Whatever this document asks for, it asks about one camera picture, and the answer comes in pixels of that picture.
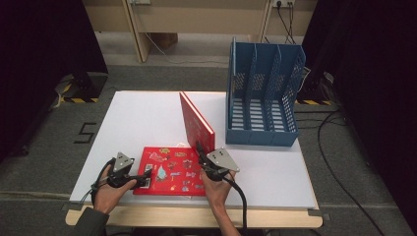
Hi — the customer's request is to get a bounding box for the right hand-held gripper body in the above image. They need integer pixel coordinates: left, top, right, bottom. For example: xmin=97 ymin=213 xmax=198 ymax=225
xmin=198 ymin=147 xmax=241 ymax=182

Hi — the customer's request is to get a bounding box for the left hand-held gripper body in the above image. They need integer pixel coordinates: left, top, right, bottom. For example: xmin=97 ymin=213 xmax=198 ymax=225
xmin=104 ymin=151 xmax=140 ymax=190

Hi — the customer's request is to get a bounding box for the red sticker-print book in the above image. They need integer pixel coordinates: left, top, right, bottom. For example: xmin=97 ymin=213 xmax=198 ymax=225
xmin=132 ymin=146 xmax=207 ymax=198

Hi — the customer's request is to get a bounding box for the red and teal hardcover book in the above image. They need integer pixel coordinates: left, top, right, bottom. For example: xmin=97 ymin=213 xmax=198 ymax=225
xmin=178 ymin=90 xmax=216 ymax=155

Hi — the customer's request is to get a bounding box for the blue plastic file rack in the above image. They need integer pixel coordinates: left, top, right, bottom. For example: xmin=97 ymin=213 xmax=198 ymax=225
xmin=224 ymin=36 xmax=308 ymax=148

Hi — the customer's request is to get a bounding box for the person's right hand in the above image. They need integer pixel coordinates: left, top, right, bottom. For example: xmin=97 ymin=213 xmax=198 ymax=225
xmin=200 ymin=169 xmax=237 ymax=210

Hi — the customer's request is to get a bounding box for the person's left hand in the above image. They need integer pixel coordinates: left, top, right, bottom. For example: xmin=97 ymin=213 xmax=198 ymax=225
xmin=92 ymin=172 xmax=139 ymax=215

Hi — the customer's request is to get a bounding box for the black tape number mark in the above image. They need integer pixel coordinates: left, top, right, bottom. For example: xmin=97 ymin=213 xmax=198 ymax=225
xmin=73 ymin=122 xmax=98 ymax=145

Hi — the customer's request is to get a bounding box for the yellow black hazard tape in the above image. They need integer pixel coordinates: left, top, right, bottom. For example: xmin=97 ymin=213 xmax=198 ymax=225
xmin=60 ymin=83 xmax=100 ymax=104
xmin=294 ymin=98 xmax=332 ymax=106

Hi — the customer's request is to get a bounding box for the black stand base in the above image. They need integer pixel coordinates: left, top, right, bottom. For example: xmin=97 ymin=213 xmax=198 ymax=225
xmin=72 ymin=71 xmax=110 ymax=100

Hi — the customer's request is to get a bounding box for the brown cardboard box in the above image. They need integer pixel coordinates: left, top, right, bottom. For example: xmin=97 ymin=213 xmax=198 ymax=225
xmin=149 ymin=32 xmax=180 ymax=50

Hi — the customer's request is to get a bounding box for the black curtain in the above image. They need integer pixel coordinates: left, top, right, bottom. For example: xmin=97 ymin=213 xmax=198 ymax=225
xmin=0 ymin=0 xmax=109 ymax=163
xmin=300 ymin=0 xmax=417 ymax=227

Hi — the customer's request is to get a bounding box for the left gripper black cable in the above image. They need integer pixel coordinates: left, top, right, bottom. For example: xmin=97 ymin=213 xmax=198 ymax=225
xmin=89 ymin=158 xmax=116 ymax=205

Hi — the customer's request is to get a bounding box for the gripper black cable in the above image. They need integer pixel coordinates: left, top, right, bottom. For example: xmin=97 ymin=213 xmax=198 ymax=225
xmin=225 ymin=176 xmax=249 ymax=236
xmin=89 ymin=158 xmax=116 ymax=205

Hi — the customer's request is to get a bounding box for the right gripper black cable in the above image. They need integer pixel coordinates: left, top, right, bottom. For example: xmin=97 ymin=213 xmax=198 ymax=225
xmin=225 ymin=176 xmax=249 ymax=236

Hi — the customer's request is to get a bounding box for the white floor cable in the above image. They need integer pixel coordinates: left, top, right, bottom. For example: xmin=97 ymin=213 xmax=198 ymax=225
xmin=144 ymin=32 xmax=229 ymax=66

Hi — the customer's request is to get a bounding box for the long black floor cable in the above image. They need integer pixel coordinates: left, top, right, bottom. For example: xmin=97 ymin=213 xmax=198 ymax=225
xmin=317 ymin=110 xmax=387 ymax=236

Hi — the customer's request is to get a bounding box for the black power cable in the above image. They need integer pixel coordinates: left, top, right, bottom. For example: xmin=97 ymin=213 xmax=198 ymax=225
xmin=276 ymin=2 xmax=293 ymax=43
xmin=287 ymin=2 xmax=296 ymax=45

